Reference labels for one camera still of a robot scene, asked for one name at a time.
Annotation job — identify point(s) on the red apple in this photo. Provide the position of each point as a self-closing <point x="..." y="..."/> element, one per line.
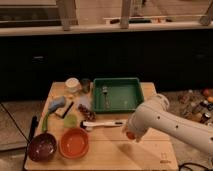
<point x="130" y="136"/>

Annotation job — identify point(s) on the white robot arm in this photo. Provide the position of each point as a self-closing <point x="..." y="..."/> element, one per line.
<point x="153" y="113"/>

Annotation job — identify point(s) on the metal spoon in tray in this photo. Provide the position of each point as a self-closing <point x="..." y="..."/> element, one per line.
<point x="105" y="92"/>

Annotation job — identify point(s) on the green plastic tray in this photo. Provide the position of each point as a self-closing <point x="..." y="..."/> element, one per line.
<point x="124" y="95"/>

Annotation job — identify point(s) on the dark metal cup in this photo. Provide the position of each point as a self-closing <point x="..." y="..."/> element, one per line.
<point x="85" y="85"/>

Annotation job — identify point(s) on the white cup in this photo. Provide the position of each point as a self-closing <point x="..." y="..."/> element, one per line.
<point x="72" y="85"/>

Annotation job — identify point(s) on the bunch of dark grapes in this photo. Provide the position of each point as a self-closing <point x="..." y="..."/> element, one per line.
<point x="88" y="115"/>

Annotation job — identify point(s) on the black stick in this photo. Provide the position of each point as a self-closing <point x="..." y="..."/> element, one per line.
<point x="67" y="110"/>

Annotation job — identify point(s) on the orange bowl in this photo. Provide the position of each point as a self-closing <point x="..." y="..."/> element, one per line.
<point x="74" y="143"/>

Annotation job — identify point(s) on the dark purple bowl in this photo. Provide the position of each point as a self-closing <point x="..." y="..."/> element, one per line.
<point x="42" y="147"/>

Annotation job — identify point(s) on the spice bottle rack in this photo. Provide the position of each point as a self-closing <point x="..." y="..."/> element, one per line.
<point x="198" y="108"/>

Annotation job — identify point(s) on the white handled brush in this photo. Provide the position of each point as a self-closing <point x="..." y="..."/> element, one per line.
<point x="88" y="124"/>

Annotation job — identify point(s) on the green handled utensil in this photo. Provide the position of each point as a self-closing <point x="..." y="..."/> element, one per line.
<point x="45" y="122"/>

